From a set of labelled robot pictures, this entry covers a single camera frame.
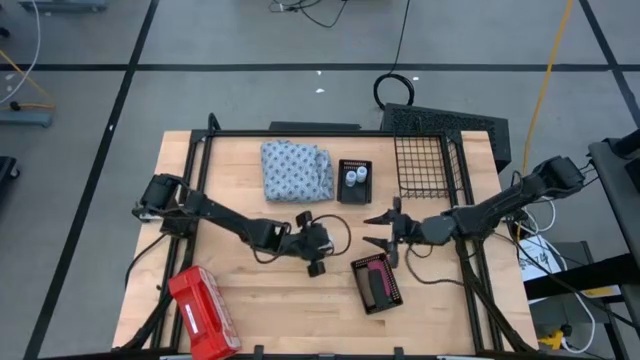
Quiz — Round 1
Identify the large black plastic basket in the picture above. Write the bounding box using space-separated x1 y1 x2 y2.
349 252 404 316

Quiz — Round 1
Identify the big black perforated crate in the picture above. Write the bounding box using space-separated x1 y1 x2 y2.
379 102 512 174

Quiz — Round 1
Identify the black bandage roll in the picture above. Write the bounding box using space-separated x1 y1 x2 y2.
368 268 390 310

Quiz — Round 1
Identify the black aluminium table frame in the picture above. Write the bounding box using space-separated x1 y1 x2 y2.
112 112 539 360

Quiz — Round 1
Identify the pink bandage roll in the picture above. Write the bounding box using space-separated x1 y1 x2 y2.
366 254 397 297

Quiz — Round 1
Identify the yellow cable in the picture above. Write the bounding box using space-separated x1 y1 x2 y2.
0 49 56 111
522 0 576 176

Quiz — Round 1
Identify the black shelf board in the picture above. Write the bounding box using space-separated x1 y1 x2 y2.
523 253 640 301

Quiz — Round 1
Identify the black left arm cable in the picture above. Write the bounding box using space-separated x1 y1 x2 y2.
312 213 353 258

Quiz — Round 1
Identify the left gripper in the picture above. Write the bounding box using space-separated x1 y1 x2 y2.
285 210 331 279

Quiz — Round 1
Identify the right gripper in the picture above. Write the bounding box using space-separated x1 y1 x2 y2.
363 196 426 270

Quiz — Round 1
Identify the black wire basket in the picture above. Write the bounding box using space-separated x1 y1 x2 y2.
393 132 467 200

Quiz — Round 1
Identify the coiled black cable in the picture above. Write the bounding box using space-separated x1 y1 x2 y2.
372 0 416 112

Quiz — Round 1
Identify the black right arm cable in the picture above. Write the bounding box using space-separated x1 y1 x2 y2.
403 244 466 287

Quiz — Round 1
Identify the yellow plug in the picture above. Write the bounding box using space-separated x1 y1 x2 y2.
537 328 567 351

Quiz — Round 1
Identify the tan bandage roll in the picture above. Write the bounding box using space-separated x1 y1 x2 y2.
359 273 374 307

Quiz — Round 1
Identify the small black plastic basket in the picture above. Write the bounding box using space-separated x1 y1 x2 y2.
336 158 374 205

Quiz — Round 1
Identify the black caster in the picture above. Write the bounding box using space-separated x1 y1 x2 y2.
0 156 21 181

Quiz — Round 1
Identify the white printed paper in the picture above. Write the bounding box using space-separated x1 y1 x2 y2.
517 234 565 282

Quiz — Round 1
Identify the dark grey desk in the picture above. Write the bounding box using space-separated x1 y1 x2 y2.
588 128 640 241

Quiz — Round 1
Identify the grey metal base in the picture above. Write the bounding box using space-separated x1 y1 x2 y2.
17 0 109 14
0 110 54 128

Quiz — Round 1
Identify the red first aid kit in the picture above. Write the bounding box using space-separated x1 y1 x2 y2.
167 265 243 360

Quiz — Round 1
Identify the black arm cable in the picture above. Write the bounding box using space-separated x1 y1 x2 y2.
312 213 353 258
403 244 466 287

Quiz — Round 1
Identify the grey patterned cloth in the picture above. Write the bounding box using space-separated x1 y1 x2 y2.
259 138 335 204

